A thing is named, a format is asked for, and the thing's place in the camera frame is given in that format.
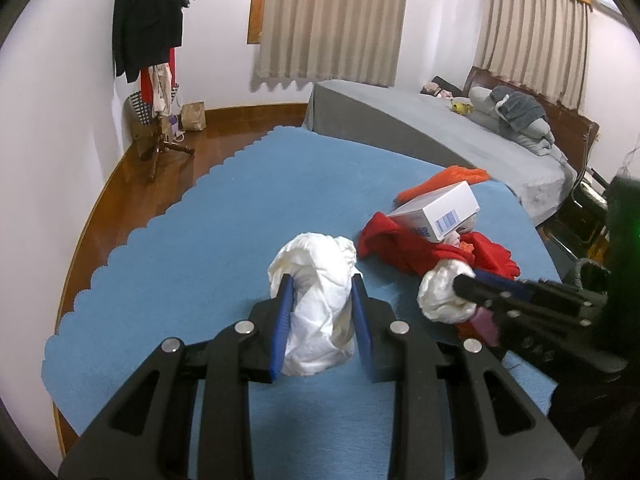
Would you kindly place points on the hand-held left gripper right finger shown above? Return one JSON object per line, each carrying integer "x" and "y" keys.
{"x": 361, "y": 325}

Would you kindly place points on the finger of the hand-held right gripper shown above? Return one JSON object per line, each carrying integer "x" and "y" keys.
{"x": 500, "y": 290}
{"x": 530, "y": 340}

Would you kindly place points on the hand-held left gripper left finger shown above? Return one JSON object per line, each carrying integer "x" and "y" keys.
{"x": 284, "y": 320}

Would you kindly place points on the small white cloth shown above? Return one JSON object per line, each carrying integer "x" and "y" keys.
{"x": 440, "y": 295}

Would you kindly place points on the red garment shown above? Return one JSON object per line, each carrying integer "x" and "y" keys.
{"x": 145, "y": 85}
{"x": 400, "y": 245}

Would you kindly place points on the white cardboard box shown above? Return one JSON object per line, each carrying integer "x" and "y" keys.
{"x": 440, "y": 210}

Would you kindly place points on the orange cloth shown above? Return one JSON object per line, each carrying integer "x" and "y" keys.
{"x": 435, "y": 180}

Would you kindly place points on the black chair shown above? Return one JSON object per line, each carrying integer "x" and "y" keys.
{"x": 580, "y": 210}

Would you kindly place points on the grey folded duvet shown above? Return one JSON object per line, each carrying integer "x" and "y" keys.
{"x": 540, "y": 140}

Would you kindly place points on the dark wooden headboard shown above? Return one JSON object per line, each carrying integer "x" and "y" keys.
{"x": 570, "y": 120}

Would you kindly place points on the dark grey blanket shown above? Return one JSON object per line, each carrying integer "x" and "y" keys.
{"x": 520, "y": 107}

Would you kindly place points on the yellow plush toy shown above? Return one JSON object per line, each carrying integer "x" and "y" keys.
{"x": 461, "y": 106}

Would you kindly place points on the light grey pillow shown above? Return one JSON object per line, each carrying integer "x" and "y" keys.
{"x": 480, "y": 100}

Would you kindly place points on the grey bed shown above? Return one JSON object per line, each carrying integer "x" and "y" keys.
{"x": 400, "y": 120}

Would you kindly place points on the pink plush toy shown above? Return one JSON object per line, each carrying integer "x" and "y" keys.
{"x": 437, "y": 90}

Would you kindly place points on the wooden coat rack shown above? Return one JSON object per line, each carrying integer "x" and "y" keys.
{"x": 160, "y": 147}

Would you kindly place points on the narrow beige curtain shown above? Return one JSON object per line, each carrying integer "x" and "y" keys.
{"x": 535, "y": 45}

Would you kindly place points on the brown paper bag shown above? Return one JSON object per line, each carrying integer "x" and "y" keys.
{"x": 194, "y": 117}

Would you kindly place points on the small purple item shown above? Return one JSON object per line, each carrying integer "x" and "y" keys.
{"x": 173, "y": 127}

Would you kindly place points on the checked bag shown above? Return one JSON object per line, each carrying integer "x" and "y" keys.
{"x": 141, "y": 110}

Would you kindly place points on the light patterned garment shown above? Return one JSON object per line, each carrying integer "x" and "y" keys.
{"x": 162, "y": 87}

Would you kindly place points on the wide beige curtain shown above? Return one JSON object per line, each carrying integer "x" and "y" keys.
{"x": 330, "y": 20}

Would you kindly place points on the black jacket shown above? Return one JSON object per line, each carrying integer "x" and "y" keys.
{"x": 145, "y": 15}

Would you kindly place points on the white wall conduit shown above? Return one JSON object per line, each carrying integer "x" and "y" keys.
{"x": 610, "y": 5}

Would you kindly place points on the wooden window frame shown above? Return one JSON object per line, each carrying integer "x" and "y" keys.
{"x": 257, "y": 5}

